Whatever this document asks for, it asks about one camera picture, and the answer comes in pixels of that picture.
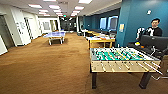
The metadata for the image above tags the yellow air hockey table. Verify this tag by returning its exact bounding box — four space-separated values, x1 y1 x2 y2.
85 34 117 50

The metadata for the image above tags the interior glass window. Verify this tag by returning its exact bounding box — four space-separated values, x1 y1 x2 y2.
108 15 119 32
99 17 108 30

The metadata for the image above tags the blue ping pong table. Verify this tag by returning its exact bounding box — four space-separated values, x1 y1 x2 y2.
43 30 67 46

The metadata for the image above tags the rectangular ceiling light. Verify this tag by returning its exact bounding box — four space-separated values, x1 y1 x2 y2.
74 5 86 11
78 0 94 5
48 4 61 10
27 3 44 9

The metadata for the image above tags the green foosball table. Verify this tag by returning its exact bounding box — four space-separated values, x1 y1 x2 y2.
89 46 164 90

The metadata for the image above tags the yellow round object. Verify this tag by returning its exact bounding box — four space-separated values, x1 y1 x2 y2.
134 41 141 47

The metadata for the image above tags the black computer monitor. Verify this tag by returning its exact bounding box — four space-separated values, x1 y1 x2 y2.
139 34 168 52

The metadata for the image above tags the man in black shirt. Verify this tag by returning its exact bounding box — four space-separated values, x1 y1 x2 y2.
136 17 164 38

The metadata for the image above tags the dark grey door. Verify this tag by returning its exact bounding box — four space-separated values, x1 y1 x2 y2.
0 14 16 49

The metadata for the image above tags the yellow wall poster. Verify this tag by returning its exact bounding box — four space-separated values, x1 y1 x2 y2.
119 23 125 33

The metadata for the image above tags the small white wall device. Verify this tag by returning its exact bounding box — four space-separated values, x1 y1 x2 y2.
146 9 153 16

